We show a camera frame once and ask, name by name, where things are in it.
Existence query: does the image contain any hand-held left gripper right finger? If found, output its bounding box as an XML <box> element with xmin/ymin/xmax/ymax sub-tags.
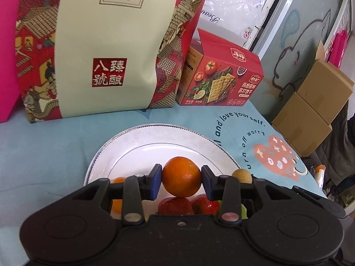
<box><xmin>201</xmin><ymin>165</ymin><xmax>293</xmax><ymax>225</ymax></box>

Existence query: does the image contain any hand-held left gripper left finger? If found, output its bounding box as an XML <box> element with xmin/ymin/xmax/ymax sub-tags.
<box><xmin>65</xmin><ymin>164</ymin><xmax>163</xmax><ymax>226</ymax></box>

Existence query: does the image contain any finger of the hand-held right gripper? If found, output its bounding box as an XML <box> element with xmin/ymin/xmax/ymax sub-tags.
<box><xmin>292</xmin><ymin>186</ymin><xmax>347</xmax><ymax>219</ymax></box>

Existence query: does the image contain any red wax apple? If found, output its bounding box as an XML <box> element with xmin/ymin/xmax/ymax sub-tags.
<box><xmin>158</xmin><ymin>197</ymin><xmax>195</xmax><ymax>215</ymax></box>
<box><xmin>191</xmin><ymin>194</ymin><xmax>221</xmax><ymax>215</ymax></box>

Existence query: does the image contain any orange tangerine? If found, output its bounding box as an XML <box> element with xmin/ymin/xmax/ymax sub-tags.
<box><xmin>162</xmin><ymin>157</ymin><xmax>202</xmax><ymax>198</ymax></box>
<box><xmin>110</xmin><ymin>177</ymin><xmax>126</xmax><ymax>221</ymax></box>

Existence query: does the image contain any white round plate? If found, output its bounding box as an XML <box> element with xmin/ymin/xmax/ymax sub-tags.
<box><xmin>84</xmin><ymin>124</ymin><xmax>254</xmax><ymax>219</ymax></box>

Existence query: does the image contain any brown longan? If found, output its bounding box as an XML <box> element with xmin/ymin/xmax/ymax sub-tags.
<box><xmin>232</xmin><ymin>169</ymin><xmax>253</xmax><ymax>184</ymax></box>

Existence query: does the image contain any orange and white packet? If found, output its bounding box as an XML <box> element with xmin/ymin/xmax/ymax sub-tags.
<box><xmin>315</xmin><ymin>165</ymin><xmax>326</xmax><ymax>189</ymax></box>

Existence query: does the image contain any dark grey cloth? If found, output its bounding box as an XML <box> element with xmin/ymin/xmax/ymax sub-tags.
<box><xmin>302</xmin><ymin>102</ymin><xmax>355</xmax><ymax>189</ymax></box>

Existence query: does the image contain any brown cardboard box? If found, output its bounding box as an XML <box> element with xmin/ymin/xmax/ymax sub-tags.
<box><xmin>297</xmin><ymin>40</ymin><xmax>355</xmax><ymax>125</ymax></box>
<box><xmin>272</xmin><ymin>91</ymin><xmax>333</xmax><ymax>157</ymax></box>

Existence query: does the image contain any red cracker box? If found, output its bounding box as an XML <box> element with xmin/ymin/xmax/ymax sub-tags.
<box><xmin>176</xmin><ymin>28</ymin><xmax>264</xmax><ymax>106</ymax></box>

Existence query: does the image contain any teal printed tablecloth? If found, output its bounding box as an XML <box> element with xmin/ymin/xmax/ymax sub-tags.
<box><xmin>0</xmin><ymin>100</ymin><xmax>328</xmax><ymax>255</ymax></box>

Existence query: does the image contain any red and green gift bag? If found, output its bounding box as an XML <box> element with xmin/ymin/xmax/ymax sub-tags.
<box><xmin>15</xmin><ymin>0</ymin><xmax>214</xmax><ymax>124</ymax></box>

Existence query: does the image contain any small pink bag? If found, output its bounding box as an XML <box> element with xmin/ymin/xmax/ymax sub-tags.
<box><xmin>324</xmin><ymin>29</ymin><xmax>348</xmax><ymax>67</ymax></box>

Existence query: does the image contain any grey cartoon drawing board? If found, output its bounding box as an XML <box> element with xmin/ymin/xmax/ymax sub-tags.
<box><xmin>250</xmin><ymin>0</ymin><xmax>355</xmax><ymax>117</ymax></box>

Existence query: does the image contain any white floral bag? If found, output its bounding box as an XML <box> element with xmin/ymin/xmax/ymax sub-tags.
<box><xmin>194</xmin><ymin>0</ymin><xmax>289</xmax><ymax>53</ymax></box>

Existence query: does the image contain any pink tote bag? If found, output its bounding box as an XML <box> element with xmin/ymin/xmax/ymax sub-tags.
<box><xmin>0</xmin><ymin>0</ymin><xmax>28</xmax><ymax>124</ymax></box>

